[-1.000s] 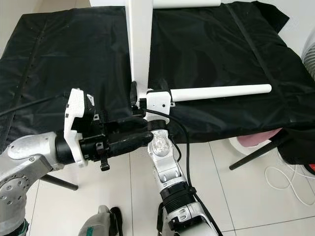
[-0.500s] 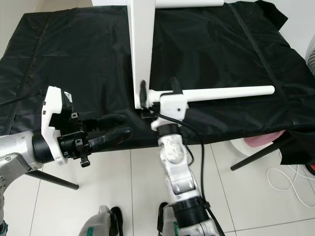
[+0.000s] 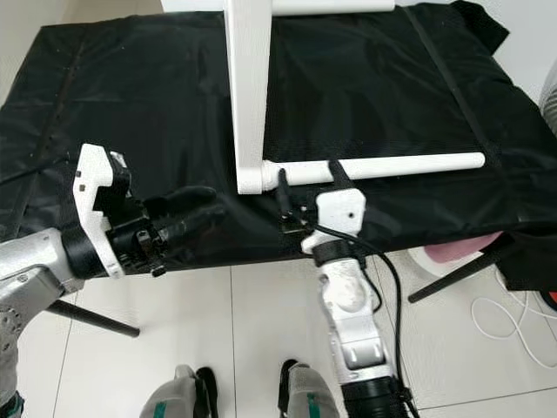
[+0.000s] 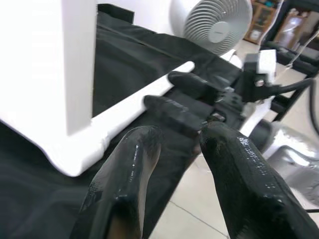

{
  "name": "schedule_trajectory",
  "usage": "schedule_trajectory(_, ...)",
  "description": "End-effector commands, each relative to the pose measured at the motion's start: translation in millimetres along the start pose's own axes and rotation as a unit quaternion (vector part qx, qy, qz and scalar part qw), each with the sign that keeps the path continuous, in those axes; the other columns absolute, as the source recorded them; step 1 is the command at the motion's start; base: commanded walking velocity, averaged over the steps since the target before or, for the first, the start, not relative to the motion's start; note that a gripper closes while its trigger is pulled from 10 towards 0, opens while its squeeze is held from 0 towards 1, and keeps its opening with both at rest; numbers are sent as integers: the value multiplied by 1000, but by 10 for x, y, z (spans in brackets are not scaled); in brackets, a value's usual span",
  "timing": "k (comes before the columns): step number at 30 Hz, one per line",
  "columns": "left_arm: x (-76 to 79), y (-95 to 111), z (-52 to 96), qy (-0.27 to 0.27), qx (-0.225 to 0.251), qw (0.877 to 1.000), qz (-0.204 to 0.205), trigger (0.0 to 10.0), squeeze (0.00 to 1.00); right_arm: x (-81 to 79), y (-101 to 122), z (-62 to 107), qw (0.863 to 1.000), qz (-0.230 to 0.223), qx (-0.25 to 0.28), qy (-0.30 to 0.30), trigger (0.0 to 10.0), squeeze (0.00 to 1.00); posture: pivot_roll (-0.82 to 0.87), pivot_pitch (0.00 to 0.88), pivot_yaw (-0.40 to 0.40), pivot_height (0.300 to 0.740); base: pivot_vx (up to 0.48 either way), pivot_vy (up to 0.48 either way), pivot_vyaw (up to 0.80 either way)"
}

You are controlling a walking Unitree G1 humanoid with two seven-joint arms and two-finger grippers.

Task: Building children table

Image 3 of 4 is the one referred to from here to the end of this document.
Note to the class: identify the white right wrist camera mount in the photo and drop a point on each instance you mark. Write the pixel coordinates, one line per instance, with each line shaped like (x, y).
(339, 205)

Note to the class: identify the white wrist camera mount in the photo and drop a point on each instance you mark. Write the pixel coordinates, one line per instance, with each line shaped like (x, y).
(91, 178)
(339, 205)

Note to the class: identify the black tablecloth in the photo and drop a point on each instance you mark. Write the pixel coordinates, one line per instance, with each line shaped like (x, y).
(139, 87)

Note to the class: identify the pink cushion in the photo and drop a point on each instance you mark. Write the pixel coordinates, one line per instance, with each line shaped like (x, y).
(452, 252)

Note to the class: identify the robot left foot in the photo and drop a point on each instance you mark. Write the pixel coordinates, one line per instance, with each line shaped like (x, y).
(178, 394)

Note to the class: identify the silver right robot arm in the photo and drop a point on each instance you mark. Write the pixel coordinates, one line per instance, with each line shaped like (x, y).
(348, 305)

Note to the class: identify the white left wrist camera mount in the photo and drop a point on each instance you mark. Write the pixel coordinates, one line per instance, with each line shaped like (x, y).
(91, 178)

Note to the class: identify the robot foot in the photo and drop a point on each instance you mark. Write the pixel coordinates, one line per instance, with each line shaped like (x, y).
(178, 394)
(309, 392)

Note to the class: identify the white round fan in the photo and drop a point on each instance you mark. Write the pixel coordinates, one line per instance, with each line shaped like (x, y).
(551, 87)

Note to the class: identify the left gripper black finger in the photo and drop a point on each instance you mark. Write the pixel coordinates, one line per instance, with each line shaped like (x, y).
(183, 199)
(196, 223)

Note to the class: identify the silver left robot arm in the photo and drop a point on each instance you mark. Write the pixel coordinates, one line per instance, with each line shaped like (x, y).
(35, 279)

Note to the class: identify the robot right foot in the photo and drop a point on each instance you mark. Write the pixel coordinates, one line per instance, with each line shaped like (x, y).
(309, 392)

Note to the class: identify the white plastic children table top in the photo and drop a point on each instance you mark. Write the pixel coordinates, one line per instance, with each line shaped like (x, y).
(248, 87)

